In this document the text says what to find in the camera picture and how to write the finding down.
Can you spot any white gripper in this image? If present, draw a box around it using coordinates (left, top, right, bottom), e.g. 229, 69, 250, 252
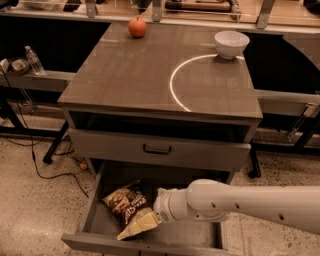
153, 188, 187, 223

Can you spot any closed top drawer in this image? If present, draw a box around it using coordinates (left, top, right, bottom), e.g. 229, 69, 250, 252
69, 128, 251, 171

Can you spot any open middle drawer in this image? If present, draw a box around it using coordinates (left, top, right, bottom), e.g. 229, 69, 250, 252
62, 161, 232, 256

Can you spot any black floor cable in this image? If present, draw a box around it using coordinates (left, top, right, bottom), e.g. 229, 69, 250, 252
0, 66, 90, 199

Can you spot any grey drawer cabinet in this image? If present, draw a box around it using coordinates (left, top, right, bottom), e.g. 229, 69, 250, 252
57, 21, 264, 188

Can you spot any black drawer handle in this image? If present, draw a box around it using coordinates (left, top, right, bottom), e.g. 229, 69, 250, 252
142, 144, 172, 155

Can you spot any grey side shelf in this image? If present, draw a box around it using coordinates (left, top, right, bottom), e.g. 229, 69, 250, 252
0, 70, 75, 92

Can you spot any small bowl with items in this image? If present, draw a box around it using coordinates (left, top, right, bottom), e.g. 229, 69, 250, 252
7, 58, 30, 75

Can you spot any brown chip bag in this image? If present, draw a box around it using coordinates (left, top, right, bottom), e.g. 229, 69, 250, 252
102, 180, 160, 240

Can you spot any red apple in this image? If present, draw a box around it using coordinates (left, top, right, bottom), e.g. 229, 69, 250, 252
128, 17, 147, 38

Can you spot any white bowl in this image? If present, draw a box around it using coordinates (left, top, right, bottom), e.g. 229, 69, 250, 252
214, 31, 250, 59

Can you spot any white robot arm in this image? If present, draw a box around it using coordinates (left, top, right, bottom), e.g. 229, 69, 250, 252
153, 179, 320, 234

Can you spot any clear water bottle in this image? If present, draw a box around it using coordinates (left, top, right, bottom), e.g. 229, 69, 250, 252
25, 46, 45, 75

